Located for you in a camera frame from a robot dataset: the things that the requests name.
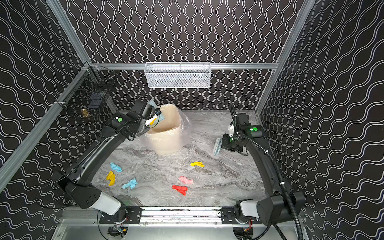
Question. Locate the teal hand brush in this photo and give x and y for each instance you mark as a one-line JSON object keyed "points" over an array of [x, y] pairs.
{"points": [[217, 146]]}

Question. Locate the blue paper scrap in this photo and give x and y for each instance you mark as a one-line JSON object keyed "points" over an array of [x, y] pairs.
{"points": [[130, 185], [115, 167]]}

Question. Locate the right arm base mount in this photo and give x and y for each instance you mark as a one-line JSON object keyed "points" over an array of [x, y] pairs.
{"points": [[233, 215]]}

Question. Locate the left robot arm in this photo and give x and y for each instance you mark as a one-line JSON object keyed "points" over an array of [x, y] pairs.
{"points": [[76, 180]]}

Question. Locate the red paper scrap near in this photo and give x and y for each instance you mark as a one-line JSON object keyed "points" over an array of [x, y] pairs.
{"points": [[181, 189]]}

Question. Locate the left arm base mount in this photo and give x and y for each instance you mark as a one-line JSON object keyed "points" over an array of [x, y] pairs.
{"points": [[131, 215]]}

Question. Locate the teal dustpan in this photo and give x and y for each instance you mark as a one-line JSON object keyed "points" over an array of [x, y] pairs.
{"points": [[156, 113]]}

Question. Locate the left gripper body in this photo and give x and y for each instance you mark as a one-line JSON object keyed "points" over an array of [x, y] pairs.
{"points": [[150, 112]]}

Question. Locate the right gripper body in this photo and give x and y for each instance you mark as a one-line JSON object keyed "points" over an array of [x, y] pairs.
{"points": [[229, 143]]}

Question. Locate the clear plastic bin liner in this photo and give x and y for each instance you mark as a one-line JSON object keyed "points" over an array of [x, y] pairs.
{"points": [[187, 128]]}

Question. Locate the brass object in basket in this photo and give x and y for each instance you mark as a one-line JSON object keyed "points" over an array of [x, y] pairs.
{"points": [[85, 113]]}

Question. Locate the cream plastic waste bin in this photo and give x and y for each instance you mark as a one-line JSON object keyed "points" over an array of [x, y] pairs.
{"points": [[166, 137]]}

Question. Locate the aluminium front rail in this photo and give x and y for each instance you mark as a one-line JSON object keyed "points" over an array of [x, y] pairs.
{"points": [[157, 217]]}

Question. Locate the blue paper scrap near left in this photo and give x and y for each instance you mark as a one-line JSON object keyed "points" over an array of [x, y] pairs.
{"points": [[130, 185]]}

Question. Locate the yellow paper scrap left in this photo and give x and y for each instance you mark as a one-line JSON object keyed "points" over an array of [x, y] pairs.
{"points": [[111, 177]]}

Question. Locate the black wire basket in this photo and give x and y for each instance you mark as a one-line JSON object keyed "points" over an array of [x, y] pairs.
{"points": [[92, 93]]}

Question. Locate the white wire basket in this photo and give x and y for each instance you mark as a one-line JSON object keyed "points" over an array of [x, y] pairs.
{"points": [[178, 75]]}

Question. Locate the yellow paper scrap flat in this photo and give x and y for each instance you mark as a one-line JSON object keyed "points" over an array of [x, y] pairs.
{"points": [[197, 164]]}

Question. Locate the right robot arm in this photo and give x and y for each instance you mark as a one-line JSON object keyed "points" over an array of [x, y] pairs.
{"points": [[282, 202]]}

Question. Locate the pink paper scrap centre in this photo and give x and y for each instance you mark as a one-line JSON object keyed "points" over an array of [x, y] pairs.
{"points": [[185, 180]]}

